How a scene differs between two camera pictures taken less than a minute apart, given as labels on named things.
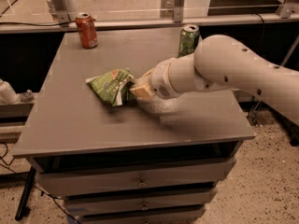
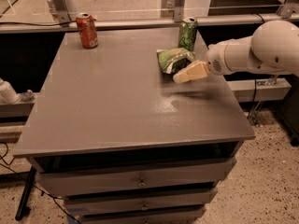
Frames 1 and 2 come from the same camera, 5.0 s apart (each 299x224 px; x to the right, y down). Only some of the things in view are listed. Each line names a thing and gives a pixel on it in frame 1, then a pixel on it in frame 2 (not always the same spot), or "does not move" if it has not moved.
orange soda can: (87, 31) does not move
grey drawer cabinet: (150, 161) does not move
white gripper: (160, 78) to (215, 59)
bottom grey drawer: (170, 217) does not move
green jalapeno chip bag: (114, 86) to (170, 61)
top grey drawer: (99, 180) does not move
